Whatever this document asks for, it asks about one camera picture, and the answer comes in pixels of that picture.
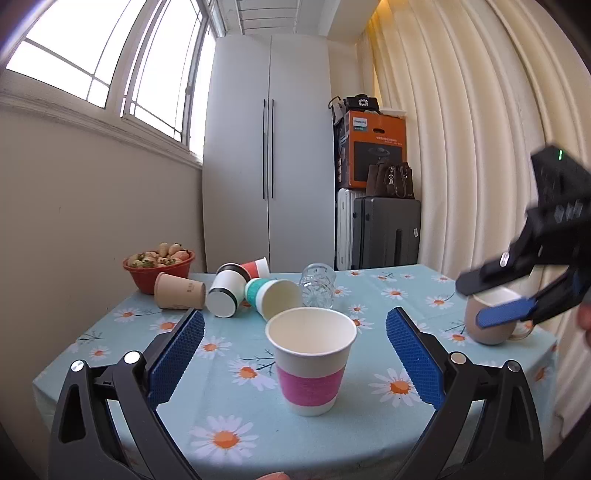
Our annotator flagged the dark grey suitcase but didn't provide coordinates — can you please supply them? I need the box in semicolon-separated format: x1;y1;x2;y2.
351;197;422;269

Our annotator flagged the teal white paper cup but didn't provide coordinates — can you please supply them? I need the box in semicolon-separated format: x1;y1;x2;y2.
245;278;303;321

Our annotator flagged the black white paper cup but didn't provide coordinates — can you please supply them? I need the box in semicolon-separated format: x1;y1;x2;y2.
205;263;250;318

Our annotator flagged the beige paper cup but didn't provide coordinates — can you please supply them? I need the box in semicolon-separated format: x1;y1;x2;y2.
154;273;206;310

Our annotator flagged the red fruit bowl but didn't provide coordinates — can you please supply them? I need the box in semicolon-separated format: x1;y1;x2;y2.
122;242;195;295

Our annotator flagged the brown handbag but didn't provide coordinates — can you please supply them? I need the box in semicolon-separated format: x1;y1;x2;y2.
366;161;415;199

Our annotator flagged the beige ceramic mug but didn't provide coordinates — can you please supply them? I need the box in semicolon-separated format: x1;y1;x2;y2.
465;287;535;345

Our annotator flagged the orange cardboard box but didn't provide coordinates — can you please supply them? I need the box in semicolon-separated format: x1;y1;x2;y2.
335;111;407;190

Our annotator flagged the operator hand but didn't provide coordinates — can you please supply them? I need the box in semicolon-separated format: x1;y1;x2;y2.
577;303;591;347

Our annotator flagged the black bag on box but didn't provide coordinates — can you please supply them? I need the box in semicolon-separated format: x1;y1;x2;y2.
328;94;380;115

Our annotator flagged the white suitcase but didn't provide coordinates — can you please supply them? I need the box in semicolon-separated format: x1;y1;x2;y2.
335;188;365;270

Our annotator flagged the floral light blue tablecloth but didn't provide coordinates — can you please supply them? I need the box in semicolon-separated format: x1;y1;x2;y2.
34;265;557;479

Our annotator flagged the white tall cabinet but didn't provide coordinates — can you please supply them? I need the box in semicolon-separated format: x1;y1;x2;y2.
202;34;335;273

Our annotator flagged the window with white frame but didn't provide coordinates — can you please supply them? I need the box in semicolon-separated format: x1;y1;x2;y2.
7;1;226;159

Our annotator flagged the cream curtain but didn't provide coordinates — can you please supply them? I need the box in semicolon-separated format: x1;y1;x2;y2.
363;0;591;416

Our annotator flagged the white pink paper cup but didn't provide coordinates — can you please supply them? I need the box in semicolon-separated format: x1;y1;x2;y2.
266;307;358;417

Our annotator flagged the clear glass mug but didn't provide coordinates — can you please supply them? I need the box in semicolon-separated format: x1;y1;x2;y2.
298;263;336;309

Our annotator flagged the red white paper cup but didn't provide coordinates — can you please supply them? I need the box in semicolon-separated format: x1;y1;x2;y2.
242;257;270;279

